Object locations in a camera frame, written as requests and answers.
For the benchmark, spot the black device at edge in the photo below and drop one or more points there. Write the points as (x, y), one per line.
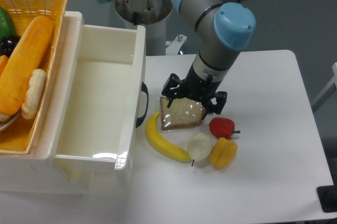
(327, 198)

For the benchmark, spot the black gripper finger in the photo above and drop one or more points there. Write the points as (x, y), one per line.
(173, 88)
(215, 103)

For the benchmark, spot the cream twisted bread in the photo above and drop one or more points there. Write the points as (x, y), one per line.
(33, 94)

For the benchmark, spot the red bell pepper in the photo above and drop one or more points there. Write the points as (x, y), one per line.
(222, 127)

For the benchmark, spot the green vegetable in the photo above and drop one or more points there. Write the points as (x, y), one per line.
(7, 26)

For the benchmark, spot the orange baguette loaf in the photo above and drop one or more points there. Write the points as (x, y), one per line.
(25, 58)

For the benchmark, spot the wrapped bread slice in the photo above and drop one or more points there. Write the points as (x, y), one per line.
(182, 114)

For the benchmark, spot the yellow banana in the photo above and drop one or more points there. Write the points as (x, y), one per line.
(161, 144)

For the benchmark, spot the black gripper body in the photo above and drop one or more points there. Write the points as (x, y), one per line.
(198, 89)

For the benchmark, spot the yellow wicker basket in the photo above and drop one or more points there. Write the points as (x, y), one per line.
(20, 136)

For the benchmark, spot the black grapes bunch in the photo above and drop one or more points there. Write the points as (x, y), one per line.
(8, 44)

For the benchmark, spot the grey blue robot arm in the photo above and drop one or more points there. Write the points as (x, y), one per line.
(226, 28)

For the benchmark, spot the pale white pear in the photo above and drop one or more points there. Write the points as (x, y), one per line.
(199, 147)

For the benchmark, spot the white open drawer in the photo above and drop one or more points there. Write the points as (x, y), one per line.
(108, 102)

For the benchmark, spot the white plate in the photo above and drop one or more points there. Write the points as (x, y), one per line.
(11, 120)

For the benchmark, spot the orange food piece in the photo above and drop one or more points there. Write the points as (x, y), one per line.
(3, 61)

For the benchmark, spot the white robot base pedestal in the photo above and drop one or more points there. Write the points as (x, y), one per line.
(152, 14)

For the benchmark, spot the white frame at right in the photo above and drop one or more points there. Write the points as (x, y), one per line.
(326, 92)

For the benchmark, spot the yellow bell pepper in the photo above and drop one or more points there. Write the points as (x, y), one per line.
(222, 153)

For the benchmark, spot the white drawer cabinet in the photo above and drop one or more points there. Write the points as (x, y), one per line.
(41, 171)

